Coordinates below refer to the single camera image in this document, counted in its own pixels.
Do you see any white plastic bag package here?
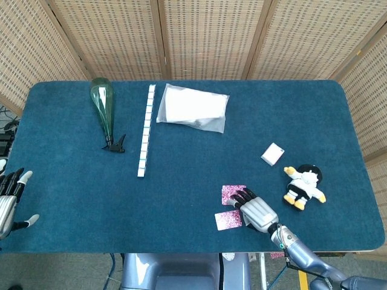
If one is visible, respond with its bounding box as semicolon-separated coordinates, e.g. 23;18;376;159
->
155;83;230;134

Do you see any blue white snake puzzle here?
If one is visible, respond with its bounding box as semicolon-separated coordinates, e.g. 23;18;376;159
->
137;84;157;178

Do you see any teal felt table cloth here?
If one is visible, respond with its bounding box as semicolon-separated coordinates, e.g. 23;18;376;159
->
1;79;386;254

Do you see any wicker folding screen panel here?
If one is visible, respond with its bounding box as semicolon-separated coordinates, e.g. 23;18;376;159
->
329;22;387;263
243;0;387;81
157;0;273;81
45;0;169;82
0;0;91;117

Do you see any white table leg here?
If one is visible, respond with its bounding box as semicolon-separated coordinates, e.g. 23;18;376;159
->
258;253;268;290

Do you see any penguin plush toy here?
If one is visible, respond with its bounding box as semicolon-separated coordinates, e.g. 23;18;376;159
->
283;164;327;211

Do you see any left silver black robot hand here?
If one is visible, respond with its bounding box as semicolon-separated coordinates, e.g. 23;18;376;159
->
0;167;41;241

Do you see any green plastic spray bottle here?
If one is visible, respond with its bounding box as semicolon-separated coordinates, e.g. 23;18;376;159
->
90;77;126;153

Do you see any blue-grey robot torso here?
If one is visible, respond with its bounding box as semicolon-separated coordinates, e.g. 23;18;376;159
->
120;253;252;290

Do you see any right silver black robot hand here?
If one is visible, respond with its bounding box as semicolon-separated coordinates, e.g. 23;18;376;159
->
227;187;279;234

